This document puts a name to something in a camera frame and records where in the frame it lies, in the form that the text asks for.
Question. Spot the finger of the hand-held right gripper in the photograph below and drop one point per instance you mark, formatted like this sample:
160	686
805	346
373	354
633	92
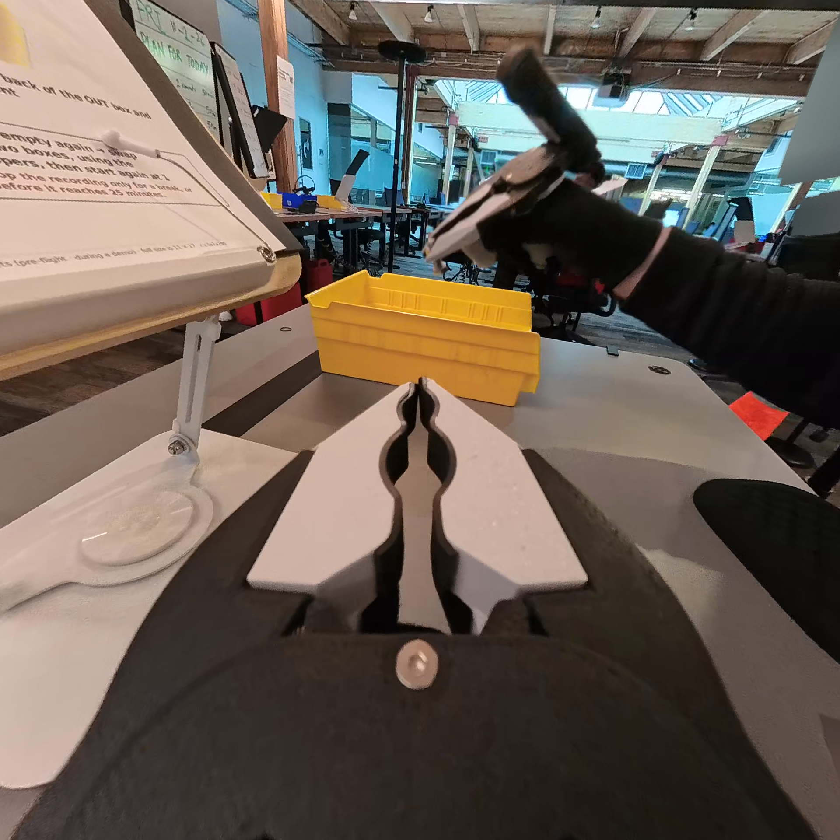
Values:
463	253
469	216

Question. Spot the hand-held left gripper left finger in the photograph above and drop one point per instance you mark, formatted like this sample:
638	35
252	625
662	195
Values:
328	512

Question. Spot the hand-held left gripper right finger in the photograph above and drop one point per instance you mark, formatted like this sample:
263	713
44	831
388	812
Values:
505	512

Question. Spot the person's right forearm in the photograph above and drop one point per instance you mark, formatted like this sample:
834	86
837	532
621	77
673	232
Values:
741	308

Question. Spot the person's right hand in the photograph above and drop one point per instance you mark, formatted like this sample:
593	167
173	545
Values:
571	229

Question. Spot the black floor pole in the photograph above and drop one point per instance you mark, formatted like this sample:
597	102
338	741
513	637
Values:
397	151

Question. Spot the yellow plastic bin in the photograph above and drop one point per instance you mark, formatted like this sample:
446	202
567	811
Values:
426	348

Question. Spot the wooden office desk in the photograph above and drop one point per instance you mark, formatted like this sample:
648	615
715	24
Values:
334	213

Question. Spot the red container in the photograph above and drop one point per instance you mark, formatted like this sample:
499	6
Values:
315	275

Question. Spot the blue plastic bin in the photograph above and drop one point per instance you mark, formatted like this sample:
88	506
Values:
295	200

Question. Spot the wooden column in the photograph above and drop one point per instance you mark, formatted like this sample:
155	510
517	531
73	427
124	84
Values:
277	79

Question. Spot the black framed sign board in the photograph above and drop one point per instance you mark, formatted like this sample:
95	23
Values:
243	111

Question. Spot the grey panel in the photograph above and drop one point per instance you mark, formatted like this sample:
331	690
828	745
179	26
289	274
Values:
814	85

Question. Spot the orange cloth piece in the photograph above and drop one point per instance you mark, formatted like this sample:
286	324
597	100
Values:
758	413

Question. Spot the black mesh chair back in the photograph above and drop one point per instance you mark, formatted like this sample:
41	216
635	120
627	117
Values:
781	544

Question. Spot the whiteboard with green writing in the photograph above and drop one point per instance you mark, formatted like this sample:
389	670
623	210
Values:
174	65

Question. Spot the white instruction board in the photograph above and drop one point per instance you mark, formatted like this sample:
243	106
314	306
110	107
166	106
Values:
98	216

